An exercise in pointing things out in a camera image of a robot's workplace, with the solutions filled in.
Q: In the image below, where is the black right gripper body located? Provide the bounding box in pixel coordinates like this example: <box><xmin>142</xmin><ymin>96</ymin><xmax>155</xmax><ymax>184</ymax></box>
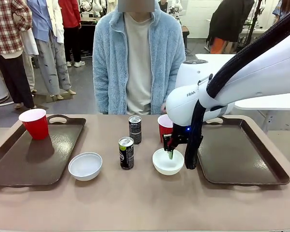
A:
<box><xmin>172</xmin><ymin>123</ymin><xmax>204</xmax><ymax>146</ymax></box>

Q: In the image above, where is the white bowl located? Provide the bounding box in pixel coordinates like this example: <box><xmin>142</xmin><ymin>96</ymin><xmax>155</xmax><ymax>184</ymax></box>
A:
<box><xmin>68</xmin><ymin>152</ymin><xmax>103</xmax><ymax>182</ymax></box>
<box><xmin>152</xmin><ymin>148</ymin><xmax>185</xmax><ymax>176</ymax></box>

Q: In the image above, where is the red plastic cup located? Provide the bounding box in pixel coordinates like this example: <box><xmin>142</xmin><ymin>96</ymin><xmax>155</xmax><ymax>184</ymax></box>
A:
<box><xmin>157</xmin><ymin>114</ymin><xmax>174</xmax><ymax>144</ymax></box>
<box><xmin>18</xmin><ymin>108</ymin><xmax>50</xmax><ymax>141</ymax></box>

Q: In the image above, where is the black pepsi drink can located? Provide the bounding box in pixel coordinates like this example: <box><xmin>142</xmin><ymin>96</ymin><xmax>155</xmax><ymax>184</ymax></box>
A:
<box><xmin>128</xmin><ymin>115</ymin><xmax>143</xmax><ymax>145</ymax></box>

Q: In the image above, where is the black green-top drink can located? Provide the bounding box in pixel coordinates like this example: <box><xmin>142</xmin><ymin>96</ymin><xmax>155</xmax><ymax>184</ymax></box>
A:
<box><xmin>118</xmin><ymin>136</ymin><xmax>135</xmax><ymax>171</ymax></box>

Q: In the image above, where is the brown plastic serving tray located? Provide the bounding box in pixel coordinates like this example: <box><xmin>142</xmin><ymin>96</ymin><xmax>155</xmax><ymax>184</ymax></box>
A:
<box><xmin>197</xmin><ymin>116</ymin><xmax>290</xmax><ymax>186</ymax></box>
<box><xmin>0</xmin><ymin>114</ymin><xmax>87</xmax><ymax>189</ymax></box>

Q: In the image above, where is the person in blue fleece jacket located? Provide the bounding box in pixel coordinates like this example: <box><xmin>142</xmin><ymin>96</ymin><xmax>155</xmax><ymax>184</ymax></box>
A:
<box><xmin>92</xmin><ymin>0</ymin><xmax>186</xmax><ymax>115</ymax></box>

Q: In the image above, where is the black tripod stand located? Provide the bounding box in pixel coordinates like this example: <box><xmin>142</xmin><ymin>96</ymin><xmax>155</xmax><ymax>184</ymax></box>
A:
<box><xmin>246</xmin><ymin>0</ymin><xmax>262</xmax><ymax>45</ymax></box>

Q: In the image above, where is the person in red top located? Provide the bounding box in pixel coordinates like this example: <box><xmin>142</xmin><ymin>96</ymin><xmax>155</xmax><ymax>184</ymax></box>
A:
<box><xmin>58</xmin><ymin>0</ymin><xmax>86</xmax><ymax>68</ymax></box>

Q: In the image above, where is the mannequin in blue shirt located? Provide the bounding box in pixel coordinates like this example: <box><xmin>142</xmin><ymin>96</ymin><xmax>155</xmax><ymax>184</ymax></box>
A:
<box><xmin>26</xmin><ymin>0</ymin><xmax>77</xmax><ymax>100</ymax></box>

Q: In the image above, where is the person in blue denim top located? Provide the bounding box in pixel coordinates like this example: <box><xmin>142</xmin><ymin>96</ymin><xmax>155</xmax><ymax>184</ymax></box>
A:
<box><xmin>272</xmin><ymin>0</ymin><xmax>290</xmax><ymax>24</ymax></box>

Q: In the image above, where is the mannequin in plaid shirt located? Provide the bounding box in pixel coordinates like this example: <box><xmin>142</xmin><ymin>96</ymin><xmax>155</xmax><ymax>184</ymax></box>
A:
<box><xmin>0</xmin><ymin>0</ymin><xmax>37</xmax><ymax>110</ymax></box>

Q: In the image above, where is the black braided cable sleeve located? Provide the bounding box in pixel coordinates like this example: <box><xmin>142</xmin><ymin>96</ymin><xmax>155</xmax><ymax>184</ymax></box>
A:
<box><xmin>184</xmin><ymin>4</ymin><xmax>290</xmax><ymax>170</ymax></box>

